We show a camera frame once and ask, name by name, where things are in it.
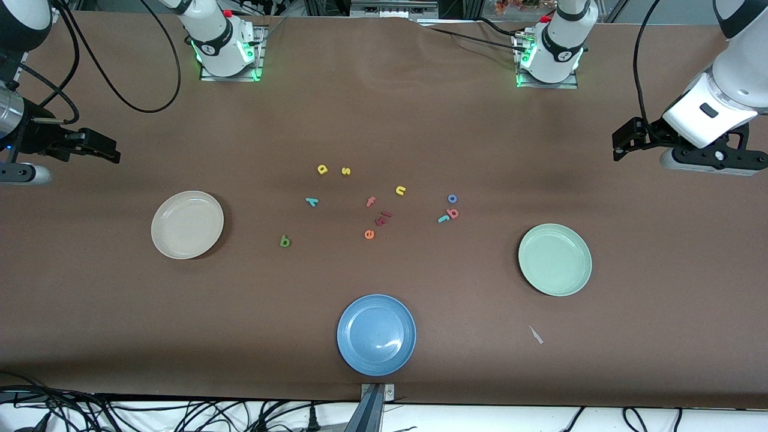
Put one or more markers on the white paper scrap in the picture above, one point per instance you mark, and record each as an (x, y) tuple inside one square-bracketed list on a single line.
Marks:
[(536, 335)]

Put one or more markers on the black power plug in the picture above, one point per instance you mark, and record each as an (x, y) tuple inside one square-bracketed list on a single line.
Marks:
[(312, 420)]

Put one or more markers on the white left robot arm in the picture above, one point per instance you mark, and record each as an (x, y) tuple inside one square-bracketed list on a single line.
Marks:
[(744, 78)]

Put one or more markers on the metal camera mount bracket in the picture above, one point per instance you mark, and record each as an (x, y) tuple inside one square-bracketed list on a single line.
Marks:
[(375, 408)]

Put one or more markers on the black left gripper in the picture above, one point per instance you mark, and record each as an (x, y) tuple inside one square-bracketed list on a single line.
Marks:
[(649, 133)]

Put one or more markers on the orange dried flowers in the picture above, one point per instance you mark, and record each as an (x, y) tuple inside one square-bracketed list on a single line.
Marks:
[(522, 5)]

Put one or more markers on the grey metal box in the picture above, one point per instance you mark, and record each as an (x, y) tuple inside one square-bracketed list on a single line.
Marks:
[(393, 8)]

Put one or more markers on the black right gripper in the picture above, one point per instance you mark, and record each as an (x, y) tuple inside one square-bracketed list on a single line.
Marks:
[(41, 140)]

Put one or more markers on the pink foam letter b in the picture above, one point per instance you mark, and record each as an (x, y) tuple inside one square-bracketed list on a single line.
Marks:
[(450, 214)]

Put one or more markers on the blue plate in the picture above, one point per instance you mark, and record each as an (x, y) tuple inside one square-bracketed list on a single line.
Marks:
[(376, 335)]

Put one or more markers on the brown table cover sheet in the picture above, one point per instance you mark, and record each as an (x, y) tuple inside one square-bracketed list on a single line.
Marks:
[(420, 120)]

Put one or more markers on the beige brown plate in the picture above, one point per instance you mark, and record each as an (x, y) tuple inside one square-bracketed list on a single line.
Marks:
[(187, 225)]

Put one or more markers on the pale green plate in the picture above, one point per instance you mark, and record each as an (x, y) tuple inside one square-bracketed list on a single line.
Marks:
[(555, 260)]

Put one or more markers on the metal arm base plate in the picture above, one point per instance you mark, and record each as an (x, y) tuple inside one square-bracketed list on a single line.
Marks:
[(259, 60), (546, 85)]

